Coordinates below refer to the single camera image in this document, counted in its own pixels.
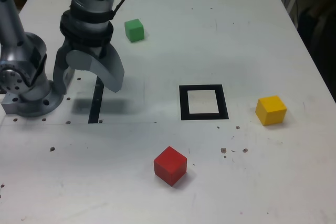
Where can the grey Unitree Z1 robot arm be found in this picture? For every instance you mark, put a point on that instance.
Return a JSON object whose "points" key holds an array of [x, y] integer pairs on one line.
{"points": [[26, 51]]}

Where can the green cube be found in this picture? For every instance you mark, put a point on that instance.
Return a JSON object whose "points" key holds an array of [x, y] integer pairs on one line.
{"points": [[134, 31]]}

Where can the black tape square outline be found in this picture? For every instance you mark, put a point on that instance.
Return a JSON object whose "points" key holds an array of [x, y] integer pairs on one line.
{"points": [[183, 103]]}

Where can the yellow cube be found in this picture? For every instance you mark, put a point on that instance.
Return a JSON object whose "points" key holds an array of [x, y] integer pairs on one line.
{"points": [[271, 110]]}

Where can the black tape strip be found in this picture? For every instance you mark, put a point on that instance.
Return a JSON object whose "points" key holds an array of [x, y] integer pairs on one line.
{"points": [[94, 108]]}

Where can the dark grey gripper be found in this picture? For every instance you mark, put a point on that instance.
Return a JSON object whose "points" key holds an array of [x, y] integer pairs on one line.
{"points": [[92, 49]]}

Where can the red cube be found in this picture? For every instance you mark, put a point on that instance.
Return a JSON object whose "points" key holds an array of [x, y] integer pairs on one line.
{"points": [[169, 166]]}

